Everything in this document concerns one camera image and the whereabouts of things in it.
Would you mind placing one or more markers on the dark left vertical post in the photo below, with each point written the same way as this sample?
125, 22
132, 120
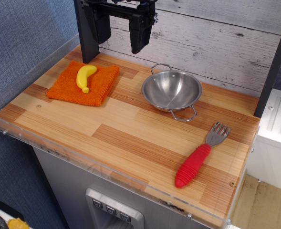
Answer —
89, 47

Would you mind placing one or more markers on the silver dispenser button panel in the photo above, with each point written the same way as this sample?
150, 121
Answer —
111, 211

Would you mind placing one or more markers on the dark right vertical post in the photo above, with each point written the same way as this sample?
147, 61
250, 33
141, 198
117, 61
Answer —
269, 83

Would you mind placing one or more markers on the yellow toy banana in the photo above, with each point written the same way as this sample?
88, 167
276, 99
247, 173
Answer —
82, 77

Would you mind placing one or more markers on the white ridged side unit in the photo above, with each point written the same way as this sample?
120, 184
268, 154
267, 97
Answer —
264, 160

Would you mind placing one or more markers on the dark vertical post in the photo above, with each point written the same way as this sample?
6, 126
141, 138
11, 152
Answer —
89, 47
269, 83

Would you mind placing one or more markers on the silver metal bowl with handles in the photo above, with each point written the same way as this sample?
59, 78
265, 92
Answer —
172, 91

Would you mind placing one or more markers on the orange knitted cloth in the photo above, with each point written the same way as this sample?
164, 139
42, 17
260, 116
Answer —
99, 84

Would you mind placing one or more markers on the silver toy fridge cabinet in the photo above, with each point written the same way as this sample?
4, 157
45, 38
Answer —
70, 183

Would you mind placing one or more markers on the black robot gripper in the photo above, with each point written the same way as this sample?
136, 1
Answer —
140, 19

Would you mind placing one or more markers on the red handled metal spatula fork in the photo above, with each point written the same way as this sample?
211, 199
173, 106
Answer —
190, 167

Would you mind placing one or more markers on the clear acrylic table guard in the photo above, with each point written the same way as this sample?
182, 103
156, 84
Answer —
127, 141

